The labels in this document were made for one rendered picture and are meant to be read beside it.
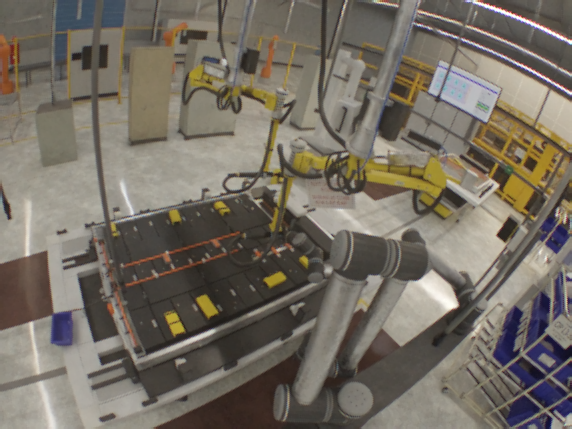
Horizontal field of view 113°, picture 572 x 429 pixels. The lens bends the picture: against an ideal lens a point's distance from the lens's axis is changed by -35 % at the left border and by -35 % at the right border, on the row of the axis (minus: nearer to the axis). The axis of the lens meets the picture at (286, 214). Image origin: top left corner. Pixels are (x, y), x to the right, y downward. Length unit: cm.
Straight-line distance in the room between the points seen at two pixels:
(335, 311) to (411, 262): 33
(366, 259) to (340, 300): 18
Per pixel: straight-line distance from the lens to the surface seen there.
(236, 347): 192
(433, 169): 177
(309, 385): 136
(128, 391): 188
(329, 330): 115
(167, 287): 200
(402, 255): 108
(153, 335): 182
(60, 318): 220
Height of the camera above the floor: 259
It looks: 35 degrees down
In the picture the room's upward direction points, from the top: 16 degrees clockwise
